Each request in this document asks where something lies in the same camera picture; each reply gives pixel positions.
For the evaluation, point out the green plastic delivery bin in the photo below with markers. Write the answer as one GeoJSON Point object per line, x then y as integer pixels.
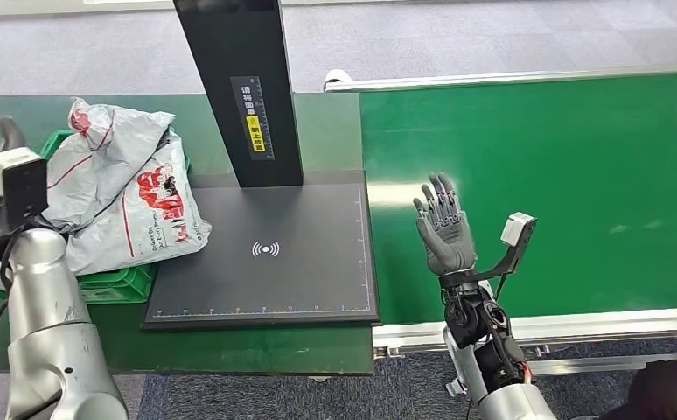
{"type": "Point", "coordinates": [118, 287]}

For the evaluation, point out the dark rounded object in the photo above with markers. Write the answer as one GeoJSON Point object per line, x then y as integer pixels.
{"type": "Point", "coordinates": [674, 394]}

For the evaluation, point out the large white mailer package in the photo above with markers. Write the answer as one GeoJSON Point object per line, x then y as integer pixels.
{"type": "Point", "coordinates": [153, 226]}

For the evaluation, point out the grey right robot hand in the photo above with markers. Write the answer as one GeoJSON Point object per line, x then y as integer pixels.
{"type": "Point", "coordinates": [448, 238]}

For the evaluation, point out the white conveyor roller end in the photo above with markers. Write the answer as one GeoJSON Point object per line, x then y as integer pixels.
{"type": "Point", "coordinates": [336, 77]}

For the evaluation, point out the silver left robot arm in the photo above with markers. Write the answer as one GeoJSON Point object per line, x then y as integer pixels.
{"type": "Point", "coordinates": [49, 336]}

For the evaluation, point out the small grey mailer package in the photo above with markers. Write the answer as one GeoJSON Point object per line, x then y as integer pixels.
{"type": "Point", "coordinates": [106, 151]}

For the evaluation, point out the aluminium conveyor frame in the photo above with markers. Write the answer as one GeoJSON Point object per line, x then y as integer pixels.
{"type": "Point", "coordinates": [605, 324]}

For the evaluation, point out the black scanner base plate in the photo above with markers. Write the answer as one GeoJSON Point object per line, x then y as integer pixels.
{"type": "Point", "coordinates": [292, 255]}

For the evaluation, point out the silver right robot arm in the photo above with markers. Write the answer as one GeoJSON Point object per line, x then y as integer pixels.
{"type": "Point", "coordinates": [495, 359]}

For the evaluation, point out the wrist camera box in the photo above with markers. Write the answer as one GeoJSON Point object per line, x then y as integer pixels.
{"type": "Point", "coordinates": [23, 182]}
{"type": "Point", "coordinates": [515, 238]}

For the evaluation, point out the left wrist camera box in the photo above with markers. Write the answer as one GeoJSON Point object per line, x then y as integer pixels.
{"type": "Point", "coordinates": [23, 182]}

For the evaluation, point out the green conveyor belt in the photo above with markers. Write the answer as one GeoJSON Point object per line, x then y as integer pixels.
{"type": "Point", "coordinates": [576, 174]}

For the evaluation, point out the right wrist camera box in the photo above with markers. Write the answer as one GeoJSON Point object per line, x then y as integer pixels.
{"type": "Point", "coordinates": [515, 238]}

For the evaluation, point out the black scanner column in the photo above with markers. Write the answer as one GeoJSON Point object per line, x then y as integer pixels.
{"type": "Point", "coordinates": [234, 46]}

